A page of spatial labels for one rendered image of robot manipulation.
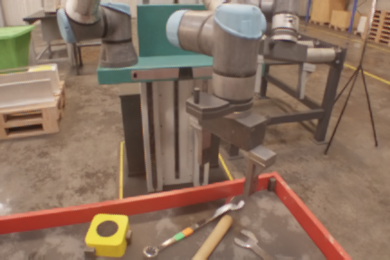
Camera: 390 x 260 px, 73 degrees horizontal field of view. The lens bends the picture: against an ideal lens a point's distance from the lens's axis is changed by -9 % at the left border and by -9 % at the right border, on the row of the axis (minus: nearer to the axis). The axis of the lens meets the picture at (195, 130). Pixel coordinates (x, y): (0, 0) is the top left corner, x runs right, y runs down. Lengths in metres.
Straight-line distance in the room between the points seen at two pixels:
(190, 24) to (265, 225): 0.44
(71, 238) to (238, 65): 0.47
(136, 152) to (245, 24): 1.29
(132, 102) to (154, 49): 0.39
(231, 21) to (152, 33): 0.79
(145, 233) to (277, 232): 0.28
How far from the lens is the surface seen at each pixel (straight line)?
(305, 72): 0.86
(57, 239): 0.66
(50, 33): 6.35
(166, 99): 1.39
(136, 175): 1.73
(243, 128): 0.48
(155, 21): 1.21
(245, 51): 0.46
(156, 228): 0.63
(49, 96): 3.15
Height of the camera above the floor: 1.37
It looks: 28 degrees down
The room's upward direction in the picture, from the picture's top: 1 degrees clockwise
